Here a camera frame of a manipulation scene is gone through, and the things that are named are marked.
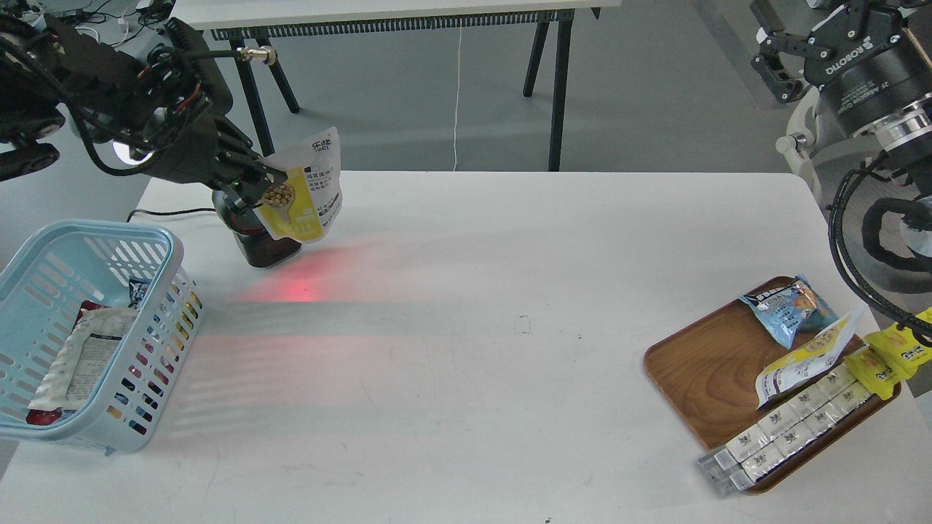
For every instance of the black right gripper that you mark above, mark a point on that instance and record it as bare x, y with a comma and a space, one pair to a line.
863, 58

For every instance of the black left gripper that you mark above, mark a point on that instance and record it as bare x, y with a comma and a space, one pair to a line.
214, 152

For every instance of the yellow white snack pouch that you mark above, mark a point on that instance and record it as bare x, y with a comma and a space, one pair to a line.
792, 370
304, 207

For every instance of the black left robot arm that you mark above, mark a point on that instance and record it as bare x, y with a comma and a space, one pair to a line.
162, 114

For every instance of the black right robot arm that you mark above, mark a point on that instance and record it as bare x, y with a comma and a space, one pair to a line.
894, 231

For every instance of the dark blue pack in basket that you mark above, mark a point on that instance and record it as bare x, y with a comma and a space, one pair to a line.
138, 289

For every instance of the light blue plastic basket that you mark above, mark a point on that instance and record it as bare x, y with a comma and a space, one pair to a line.
42, 289

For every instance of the blue snack bag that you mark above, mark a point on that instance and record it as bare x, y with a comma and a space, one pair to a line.
790, 308

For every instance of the white grey pouch in basket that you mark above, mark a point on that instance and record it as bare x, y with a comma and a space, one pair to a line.
83, 358

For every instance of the yellow snack packet far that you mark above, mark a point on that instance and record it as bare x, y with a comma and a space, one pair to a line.
899, 349

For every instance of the yellow snack packet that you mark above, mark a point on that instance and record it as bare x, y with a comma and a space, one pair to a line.
873, 372
899, 349

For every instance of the red snack pack in basket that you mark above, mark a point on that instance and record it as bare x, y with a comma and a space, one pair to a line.
42, 417

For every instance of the yellow snack packet near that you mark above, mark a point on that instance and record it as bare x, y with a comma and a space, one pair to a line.
873, 372

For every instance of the white snack strip upper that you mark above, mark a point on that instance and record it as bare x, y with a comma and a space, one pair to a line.
788, 429

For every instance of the white snack strip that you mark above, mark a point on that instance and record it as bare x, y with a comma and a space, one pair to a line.
736, 480
788, 429

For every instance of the white snack strip lower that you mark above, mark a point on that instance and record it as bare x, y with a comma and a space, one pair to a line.
736, 480

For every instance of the black barcode scanner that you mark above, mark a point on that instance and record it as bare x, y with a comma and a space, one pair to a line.
254, 241

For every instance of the white background table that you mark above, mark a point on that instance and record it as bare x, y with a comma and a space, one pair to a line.
239, 21

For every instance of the brown wooden tray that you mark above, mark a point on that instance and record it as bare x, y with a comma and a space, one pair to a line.
707, 371

